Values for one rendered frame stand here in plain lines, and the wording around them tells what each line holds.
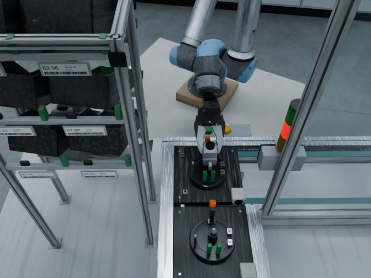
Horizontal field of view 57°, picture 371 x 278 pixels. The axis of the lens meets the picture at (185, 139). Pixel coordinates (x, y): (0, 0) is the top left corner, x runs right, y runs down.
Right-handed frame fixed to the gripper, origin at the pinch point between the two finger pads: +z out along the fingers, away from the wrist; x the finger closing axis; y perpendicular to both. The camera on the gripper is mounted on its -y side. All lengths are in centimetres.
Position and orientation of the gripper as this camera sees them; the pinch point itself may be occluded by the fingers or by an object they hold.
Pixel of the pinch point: (210, 149)
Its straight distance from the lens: 110.7
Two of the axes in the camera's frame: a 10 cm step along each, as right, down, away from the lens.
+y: -0.1, 0.7, 10.0
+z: 0.1, 10.0, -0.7
